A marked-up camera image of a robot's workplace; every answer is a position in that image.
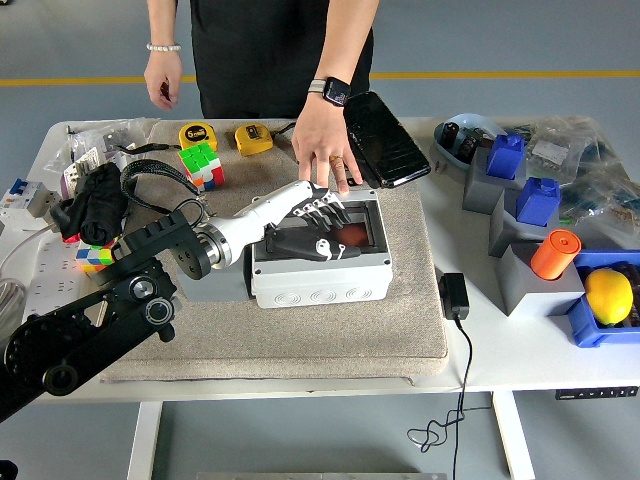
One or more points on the black table control panel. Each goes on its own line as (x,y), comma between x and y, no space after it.
(595,393)

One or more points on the white table leg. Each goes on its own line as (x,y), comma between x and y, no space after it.
(145,440)
(512,435)

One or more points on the white printed card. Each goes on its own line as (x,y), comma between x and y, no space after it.
(87,161)

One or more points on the smoky transparent box lid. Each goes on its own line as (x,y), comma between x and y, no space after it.
(375,220)

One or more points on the person's left forearm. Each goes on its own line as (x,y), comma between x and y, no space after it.
(345,45)

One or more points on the orange cylindrical battery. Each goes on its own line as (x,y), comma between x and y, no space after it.
(350,235)
(552,257)

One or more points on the colourful puzzle cube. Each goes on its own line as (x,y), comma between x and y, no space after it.
(200,160)
(95,257)

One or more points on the white circuit breaker blue lever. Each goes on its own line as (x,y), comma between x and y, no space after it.
(20,192)

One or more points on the purple small object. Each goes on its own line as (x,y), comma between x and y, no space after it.
(67,185)

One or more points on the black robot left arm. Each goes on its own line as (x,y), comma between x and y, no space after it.
(75,335)

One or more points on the white power strip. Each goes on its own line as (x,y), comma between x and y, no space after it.
(15,222)
(50,295)

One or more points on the clear bag of grey parts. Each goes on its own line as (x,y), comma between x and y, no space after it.
(550,147)

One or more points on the blue plastic block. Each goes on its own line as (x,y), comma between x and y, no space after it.
(537,202)
(505,157)

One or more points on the yellow tape measure 5m label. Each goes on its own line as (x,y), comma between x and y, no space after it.
(197,134)

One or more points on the black smartwatch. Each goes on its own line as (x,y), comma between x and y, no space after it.
(336,91)

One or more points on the light blue dish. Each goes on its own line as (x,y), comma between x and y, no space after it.
(470,120)

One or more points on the grey-brown mat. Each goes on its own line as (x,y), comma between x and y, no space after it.
(350,340)

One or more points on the blue storage bin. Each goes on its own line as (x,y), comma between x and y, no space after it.
(585,325)

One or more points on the person's right forearm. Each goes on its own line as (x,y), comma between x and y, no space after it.
(167,20)

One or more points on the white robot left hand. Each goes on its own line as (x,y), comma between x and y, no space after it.
(270,212)

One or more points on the grey holder block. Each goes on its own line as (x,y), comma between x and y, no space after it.
(502,230)
(480,192)
(220,290)
(530,295)

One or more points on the small white module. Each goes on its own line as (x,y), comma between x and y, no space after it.
(115,160)

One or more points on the person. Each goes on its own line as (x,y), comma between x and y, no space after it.
(260,50)

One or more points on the black capacitor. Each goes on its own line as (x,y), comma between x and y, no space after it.
(467,147)
(449,134)

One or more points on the black cloth bundle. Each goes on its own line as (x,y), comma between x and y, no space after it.
(97,205)

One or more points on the white socket adapter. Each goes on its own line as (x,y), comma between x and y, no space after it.
(50,202)

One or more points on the yellow tape measure black label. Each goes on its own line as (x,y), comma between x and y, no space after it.
(252,140)

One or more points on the small metal component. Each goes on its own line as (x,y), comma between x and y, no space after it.
(440,166)

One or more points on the yellow lemon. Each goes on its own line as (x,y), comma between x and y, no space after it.
(607,297)

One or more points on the person's left hand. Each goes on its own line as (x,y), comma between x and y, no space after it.
(322,140)

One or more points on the black power adapter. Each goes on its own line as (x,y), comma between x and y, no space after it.
(454,295)

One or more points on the person's right hand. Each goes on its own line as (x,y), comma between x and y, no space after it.
(163,75)

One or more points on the clear bag of dark components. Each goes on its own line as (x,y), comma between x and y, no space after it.
(610,200)

